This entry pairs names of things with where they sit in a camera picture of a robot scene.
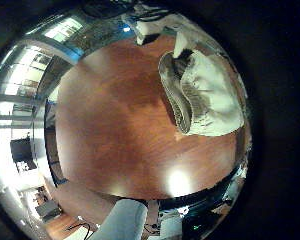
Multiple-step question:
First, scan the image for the white grey knit garment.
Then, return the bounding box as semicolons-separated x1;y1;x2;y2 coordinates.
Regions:
157;49;246;137

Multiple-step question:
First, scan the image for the grey padded chair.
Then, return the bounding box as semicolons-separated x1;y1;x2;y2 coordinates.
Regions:
89;198;150;240

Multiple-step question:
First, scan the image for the black floor cable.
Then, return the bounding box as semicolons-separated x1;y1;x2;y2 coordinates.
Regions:
65;222;95;240

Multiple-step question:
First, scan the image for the grey box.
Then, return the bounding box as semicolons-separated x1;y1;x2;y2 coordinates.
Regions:
34;199;63;222

